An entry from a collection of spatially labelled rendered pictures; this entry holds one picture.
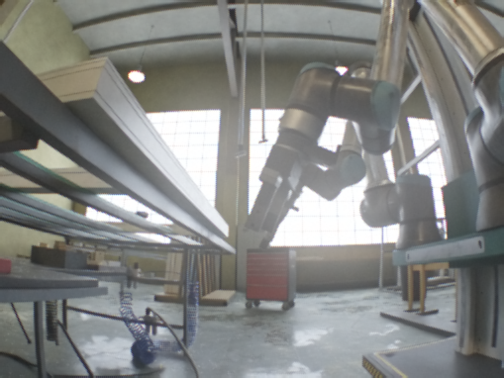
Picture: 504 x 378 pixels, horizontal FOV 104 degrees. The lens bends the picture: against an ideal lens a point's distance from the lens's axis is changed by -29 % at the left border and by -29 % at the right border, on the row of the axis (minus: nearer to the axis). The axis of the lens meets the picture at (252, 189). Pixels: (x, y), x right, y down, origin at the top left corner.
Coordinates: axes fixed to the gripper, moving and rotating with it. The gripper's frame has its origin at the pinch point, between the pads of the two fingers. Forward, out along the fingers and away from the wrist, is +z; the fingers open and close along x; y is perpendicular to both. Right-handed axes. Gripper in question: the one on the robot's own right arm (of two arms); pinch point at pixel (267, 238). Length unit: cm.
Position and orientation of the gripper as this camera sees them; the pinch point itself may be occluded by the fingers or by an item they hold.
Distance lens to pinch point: 87.7
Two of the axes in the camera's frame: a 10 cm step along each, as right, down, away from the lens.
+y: 9.1, 4.1, -0.8
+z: -4.0, 8.3, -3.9
